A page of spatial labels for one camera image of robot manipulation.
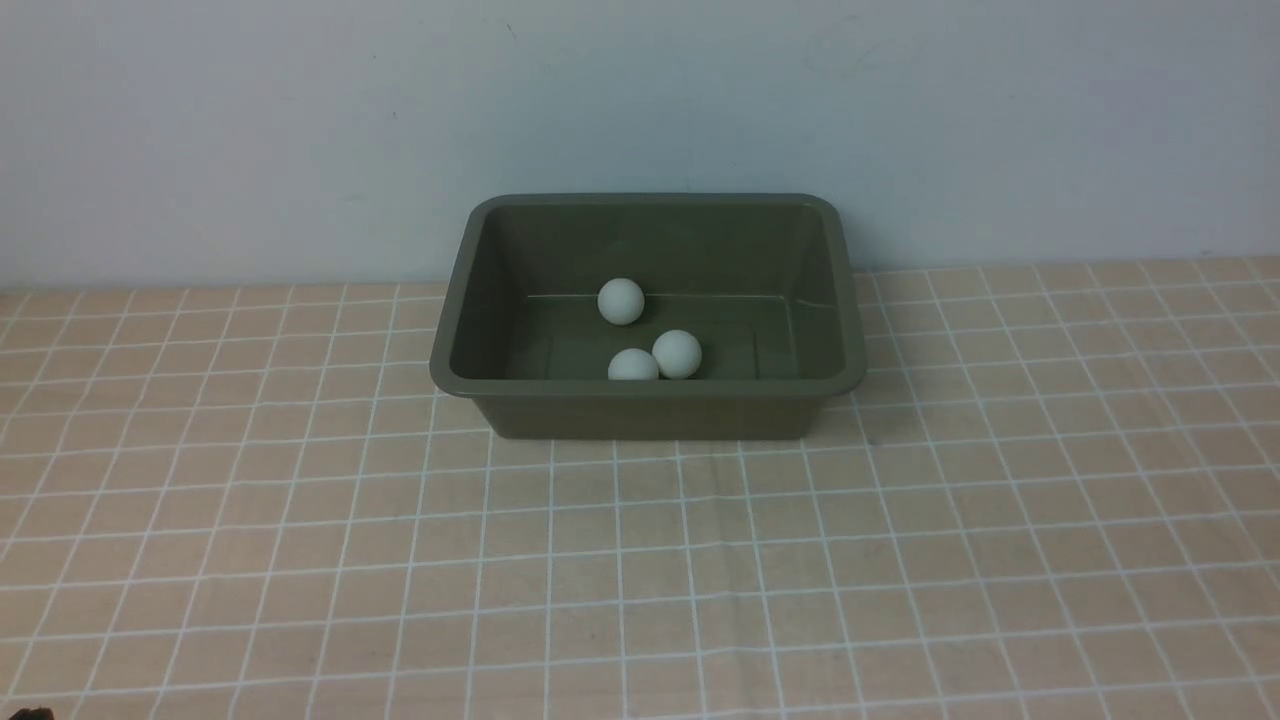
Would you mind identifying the plain white ping-pong ball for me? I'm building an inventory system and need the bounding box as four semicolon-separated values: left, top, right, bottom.
607;348;660;380

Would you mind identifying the white ping-pong ball with logo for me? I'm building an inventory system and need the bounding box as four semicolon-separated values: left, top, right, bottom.
652;329;703;380

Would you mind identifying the white ping-pong ball front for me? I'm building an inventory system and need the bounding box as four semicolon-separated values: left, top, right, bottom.
596;278;646;325

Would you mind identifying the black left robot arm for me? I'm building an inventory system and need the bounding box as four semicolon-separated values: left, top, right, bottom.
8;707;55;720

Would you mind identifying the olive green plastic bin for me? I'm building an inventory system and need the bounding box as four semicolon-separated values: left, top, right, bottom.
430;193;868;441

